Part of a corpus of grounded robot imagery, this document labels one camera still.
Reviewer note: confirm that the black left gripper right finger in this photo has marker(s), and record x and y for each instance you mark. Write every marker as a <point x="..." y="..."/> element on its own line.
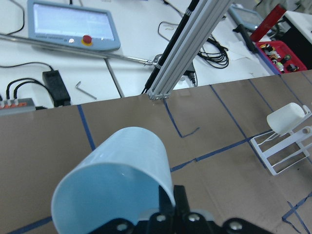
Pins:
<point x="181" y="201"/>

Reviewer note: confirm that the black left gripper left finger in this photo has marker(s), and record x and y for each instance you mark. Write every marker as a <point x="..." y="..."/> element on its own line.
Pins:
<point x="165" y="205"/>

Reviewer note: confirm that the light blue cup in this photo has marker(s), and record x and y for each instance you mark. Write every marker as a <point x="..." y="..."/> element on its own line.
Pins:
<point x="121" y="178"/>

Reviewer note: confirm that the white ikea cup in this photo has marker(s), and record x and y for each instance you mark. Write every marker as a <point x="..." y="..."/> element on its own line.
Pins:
<point x="285" y="118"/>

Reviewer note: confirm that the metal allen key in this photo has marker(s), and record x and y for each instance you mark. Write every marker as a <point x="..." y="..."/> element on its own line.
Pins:
<point x="77" y="86"/>

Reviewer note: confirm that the black power adapter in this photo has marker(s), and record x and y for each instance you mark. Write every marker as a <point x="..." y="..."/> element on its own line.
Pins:
<point x="56" y="86"/>
<point x="190" y="73"/>

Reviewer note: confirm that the red parts bin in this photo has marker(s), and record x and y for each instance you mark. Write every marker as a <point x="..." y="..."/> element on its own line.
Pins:
<point x="280" y="57"/>

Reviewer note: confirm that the blue teach pendant tablet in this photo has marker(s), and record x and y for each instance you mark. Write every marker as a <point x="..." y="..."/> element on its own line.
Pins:
<point x="72" y="25"/>

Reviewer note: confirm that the red water bottle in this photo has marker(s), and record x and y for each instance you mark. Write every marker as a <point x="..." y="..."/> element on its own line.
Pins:
<point x="271" y="19"/>

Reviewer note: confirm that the white wire cup rack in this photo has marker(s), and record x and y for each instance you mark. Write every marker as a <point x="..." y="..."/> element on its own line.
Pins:
<point x="279" y="153"/>

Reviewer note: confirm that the green handled reacher grabber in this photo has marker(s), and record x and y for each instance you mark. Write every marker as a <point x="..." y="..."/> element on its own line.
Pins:
<point x="69" y="49"/>

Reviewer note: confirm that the aluminium frame post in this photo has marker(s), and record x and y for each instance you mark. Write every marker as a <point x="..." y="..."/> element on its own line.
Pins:
<point x="199" y="20"/>

